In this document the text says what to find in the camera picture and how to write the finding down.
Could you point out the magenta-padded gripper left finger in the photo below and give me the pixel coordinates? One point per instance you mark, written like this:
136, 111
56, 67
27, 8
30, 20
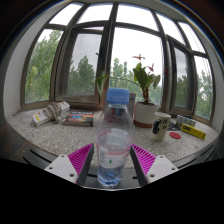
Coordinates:
63, 166

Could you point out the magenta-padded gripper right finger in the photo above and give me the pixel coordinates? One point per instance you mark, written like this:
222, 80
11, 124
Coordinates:
160, 166

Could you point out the clear blue-capped water bottle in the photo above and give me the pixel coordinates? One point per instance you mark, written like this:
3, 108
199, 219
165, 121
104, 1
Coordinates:
114, 140

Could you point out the long yellow box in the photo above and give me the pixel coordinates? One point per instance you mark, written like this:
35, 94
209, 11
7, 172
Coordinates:
194, 132

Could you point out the dark colourful book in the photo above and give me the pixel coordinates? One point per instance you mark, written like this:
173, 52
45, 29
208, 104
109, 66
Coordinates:
79, 118

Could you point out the red-flowered plant in white pot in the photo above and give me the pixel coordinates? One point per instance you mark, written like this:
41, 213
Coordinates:
145, 115

